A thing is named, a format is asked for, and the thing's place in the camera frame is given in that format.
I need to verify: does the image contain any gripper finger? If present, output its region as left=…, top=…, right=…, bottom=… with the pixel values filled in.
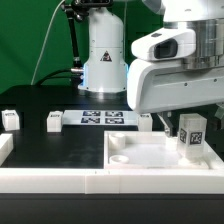
left=158, top=112, right=175, bottom=137
left=214, top=102, right=224, bottom=130

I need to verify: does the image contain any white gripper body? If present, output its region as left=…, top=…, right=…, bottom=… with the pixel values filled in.
left=127, top=59, right=224, bottom=114

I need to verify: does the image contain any white square tabletop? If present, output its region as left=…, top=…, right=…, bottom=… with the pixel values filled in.
left=104, top=131, right=224, bottom=170

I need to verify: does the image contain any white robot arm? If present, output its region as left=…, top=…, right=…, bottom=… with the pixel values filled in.
left=80, top=0, right=224, bottom=114

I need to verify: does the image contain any white U-shaped obstacle fence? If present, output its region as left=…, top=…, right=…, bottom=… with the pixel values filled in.
left=0, top=134, right=224, bottom=194

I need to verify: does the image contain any white base tag plate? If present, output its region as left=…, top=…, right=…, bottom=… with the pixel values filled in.
left=63, top=110, right=137, bottom=126

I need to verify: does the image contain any black cable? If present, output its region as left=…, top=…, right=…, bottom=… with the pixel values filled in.
left=34, top=68, right=84, bottom=87

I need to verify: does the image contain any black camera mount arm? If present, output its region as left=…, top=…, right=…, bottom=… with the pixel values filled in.
left=62, top=0, right=113, bottom=68

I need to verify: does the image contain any white cable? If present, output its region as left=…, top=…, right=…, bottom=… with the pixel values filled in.
left=30, top=0, right=68, bottom=86

